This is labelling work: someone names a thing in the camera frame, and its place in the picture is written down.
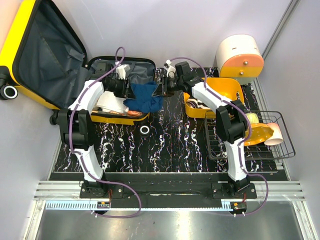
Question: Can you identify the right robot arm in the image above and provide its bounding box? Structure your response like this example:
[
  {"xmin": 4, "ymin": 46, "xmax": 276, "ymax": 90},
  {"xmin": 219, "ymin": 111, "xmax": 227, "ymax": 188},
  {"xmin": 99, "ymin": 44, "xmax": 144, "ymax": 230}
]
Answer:
[{"xmin": 152, "ymin": 58, "xmax": 251, "ymax": 199}]

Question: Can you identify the black wire rack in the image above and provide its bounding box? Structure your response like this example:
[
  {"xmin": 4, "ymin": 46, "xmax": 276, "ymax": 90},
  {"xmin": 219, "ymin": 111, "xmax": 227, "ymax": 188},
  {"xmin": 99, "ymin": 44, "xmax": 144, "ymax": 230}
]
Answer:
[{"xmin": 204, "ymin": 110, "xmax": 296, "ymax": 161}]

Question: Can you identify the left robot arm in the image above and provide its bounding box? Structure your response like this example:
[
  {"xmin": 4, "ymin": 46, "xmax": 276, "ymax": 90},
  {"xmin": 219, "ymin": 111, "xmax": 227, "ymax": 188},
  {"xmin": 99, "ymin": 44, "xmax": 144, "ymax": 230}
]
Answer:
[{"xmin": 58, "ymin": 61, "xmax": 137, "ymax": 199}]

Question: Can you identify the pink white cup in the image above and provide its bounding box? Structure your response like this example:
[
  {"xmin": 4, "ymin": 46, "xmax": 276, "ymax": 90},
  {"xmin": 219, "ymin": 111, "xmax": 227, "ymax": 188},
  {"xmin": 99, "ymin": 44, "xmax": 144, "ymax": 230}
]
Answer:
[{"xmin": 264, "ymin": 122, "xmax": 284, "ymax": 146}]

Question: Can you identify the navy blue garment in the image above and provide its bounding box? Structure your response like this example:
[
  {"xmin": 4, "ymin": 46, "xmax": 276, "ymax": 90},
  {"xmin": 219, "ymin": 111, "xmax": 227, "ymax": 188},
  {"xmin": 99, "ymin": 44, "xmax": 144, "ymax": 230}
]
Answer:
[{"xmin": 123, "ymin": 81, "xmax": 164, "ymax": 114}]

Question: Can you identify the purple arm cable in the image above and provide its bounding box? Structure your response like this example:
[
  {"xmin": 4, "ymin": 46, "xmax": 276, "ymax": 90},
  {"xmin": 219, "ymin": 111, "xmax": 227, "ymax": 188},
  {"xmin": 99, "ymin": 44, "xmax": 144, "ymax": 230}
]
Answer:
[
  {"xmin": 67, "ymin": 46, "xmax": 142, "ymax": 220},
  {"xmin": 169, "ymin": 56, "xmax": 269, "ymax": 217}
]

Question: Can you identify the black white striped garment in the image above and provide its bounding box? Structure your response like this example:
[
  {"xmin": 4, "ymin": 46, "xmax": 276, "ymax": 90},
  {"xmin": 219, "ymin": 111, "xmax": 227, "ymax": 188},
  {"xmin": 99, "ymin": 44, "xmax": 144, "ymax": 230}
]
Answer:
[{"xmin": 186, "ymin": 98, "xmax": 210, "ymax": 110}]

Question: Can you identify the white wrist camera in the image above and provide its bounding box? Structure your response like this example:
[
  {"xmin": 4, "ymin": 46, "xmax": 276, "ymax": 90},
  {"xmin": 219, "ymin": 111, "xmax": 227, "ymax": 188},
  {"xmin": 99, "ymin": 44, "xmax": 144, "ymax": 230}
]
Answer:
[
  {"xmin": 115, "ymin": 64, "xmax": 131, "ymax": 80},
  {"xmin": 163, "ymin": 59, "xmax": 176, "ymax": 79}
]

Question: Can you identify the orange printed cloth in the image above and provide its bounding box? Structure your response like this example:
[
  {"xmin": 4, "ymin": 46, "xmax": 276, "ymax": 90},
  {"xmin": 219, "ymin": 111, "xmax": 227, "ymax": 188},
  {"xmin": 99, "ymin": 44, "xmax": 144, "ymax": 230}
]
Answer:
[{"xmin": 109, "ymin": 110, "xmax": 144, "ymax": 118}]

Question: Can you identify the yellow Pikachu suitcase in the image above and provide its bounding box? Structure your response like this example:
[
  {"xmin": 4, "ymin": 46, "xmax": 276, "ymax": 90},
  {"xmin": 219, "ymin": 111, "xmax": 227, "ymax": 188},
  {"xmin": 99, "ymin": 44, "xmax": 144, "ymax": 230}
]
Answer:
[{"xmin": 0, "ymin": 0, "xmax": 157, "ymax": 138}]

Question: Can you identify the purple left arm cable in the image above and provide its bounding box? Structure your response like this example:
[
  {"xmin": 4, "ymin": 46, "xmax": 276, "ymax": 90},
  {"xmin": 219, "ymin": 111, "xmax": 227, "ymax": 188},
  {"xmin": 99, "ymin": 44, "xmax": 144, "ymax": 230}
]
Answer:
[{"xmin": 67, "ymin": 46, "xmax": 142, "ymax": 220}]

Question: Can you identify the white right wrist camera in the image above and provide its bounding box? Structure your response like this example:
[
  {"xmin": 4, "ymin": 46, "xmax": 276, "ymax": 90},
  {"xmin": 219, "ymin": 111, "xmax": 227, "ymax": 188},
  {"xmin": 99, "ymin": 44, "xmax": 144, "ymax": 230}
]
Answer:
[{"xmin": 163, "ymin": 59, "xmax": 176, "ymax": 79}]

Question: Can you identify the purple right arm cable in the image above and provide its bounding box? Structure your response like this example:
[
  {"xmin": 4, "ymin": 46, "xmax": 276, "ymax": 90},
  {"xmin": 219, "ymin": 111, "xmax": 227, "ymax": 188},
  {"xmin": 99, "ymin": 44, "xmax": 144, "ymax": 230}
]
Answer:
[{"xmin": 169, "ymin": 56, "xmax": 269, "ymax": 217}]

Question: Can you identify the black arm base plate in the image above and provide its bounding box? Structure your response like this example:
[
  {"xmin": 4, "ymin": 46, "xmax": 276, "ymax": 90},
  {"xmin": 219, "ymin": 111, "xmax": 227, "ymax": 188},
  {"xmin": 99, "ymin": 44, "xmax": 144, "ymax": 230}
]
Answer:
[{"xmin": 78, "ymin": 172, "xmax": 257, "ymax": 199}]

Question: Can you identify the yellow ceramic dish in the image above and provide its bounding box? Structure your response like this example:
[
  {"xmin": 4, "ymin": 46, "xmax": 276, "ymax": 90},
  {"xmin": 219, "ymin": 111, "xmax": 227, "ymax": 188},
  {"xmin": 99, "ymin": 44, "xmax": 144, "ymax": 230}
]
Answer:
[{"xmin": 244, "ymin": 123, "xmax": 274, "ymax": 147}]

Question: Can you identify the white pink drawer cabinet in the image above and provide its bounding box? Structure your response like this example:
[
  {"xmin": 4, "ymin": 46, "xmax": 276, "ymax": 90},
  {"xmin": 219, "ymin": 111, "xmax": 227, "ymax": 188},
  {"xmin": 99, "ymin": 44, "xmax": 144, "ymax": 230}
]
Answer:
[{"xmin": 215, "ymin": 34, "xmax": 264, "ymax": 85}]

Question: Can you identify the pale green cup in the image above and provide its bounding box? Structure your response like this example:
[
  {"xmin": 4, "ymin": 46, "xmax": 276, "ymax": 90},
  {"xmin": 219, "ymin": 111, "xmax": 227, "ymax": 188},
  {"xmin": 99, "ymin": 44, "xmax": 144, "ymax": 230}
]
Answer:
[{"xmin": 245, "ymin": 112, "xmax": 260, "ymax": 124}]

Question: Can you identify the black marble pattern mat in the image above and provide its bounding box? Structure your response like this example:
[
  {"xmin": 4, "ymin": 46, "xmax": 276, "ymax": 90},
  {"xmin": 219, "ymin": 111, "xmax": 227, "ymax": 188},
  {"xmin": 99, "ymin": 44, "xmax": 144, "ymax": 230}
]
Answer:
[{"xmin": 53, "ymin": 66, "xmax": 286, "ymax": 174}]

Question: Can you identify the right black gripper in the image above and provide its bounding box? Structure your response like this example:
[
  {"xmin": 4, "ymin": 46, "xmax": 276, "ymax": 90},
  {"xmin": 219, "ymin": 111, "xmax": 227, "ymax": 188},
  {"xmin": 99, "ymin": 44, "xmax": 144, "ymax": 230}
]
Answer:
[{"xmin": 151, "ymin": 75, "xmax": 183, "ymax": 99}]

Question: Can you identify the aluminium frame rail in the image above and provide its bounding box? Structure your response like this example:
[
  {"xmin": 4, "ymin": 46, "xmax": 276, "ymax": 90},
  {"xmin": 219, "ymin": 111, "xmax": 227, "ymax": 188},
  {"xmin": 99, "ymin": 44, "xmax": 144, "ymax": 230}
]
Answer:
[{"xmin": 33, "ymin": 181, "xmax": 305, "ymax": 212}]

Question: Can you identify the yellow plastic basket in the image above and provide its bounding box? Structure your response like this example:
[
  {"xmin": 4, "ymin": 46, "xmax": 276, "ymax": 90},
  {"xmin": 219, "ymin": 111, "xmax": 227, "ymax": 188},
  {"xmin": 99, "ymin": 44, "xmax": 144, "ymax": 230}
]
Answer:
[{"xmin": 183, "ymin": 77, "xmax": 245, "ymax": 119}]

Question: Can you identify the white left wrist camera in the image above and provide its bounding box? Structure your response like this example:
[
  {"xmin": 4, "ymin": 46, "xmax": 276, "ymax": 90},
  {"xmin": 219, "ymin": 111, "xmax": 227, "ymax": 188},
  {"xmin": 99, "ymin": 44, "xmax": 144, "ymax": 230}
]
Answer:
[{"xmin": 115, "ymin": 64, "xmax": 131, "ymax": 80}]

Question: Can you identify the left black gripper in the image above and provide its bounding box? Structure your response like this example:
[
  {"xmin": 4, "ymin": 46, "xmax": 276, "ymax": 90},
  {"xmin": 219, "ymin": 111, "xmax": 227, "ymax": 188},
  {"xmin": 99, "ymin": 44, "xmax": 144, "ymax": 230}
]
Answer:
[{"xmin": 106, "ymin": 76, "xmax": 137, "ymax": 100}]

